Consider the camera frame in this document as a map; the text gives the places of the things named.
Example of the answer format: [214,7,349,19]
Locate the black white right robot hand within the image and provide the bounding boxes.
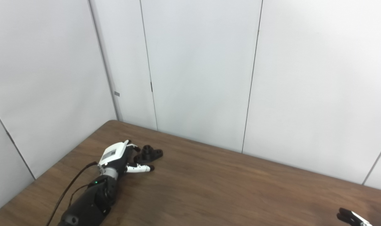
[336,207,373,226]

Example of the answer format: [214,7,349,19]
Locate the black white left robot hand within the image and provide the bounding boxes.
[97,140,155,174]

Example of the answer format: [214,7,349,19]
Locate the black flanged holder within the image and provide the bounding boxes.
[134,145,163,165]

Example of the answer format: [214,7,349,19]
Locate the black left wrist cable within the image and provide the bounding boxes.
[46,161,99,226]

